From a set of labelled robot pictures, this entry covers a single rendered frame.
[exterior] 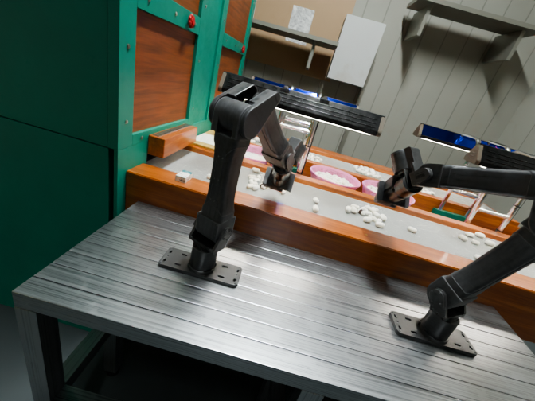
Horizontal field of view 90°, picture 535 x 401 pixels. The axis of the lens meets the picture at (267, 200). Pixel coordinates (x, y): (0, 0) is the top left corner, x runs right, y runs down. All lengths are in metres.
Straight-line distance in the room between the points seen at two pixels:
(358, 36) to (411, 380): 2.69
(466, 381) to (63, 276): 0.88
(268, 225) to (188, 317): 0.38
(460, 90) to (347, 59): 1.21
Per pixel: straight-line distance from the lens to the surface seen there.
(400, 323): 0.81
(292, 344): 0.63
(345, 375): 0.64
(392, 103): 3.25
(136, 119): 0.98
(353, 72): 2.93
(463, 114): 3.54
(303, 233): 0.86
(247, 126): 0.52
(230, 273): 0.71
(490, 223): 1.95
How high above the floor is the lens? 1.15
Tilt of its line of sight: 25 degrees down
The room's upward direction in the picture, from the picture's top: 16 degrees clockwise
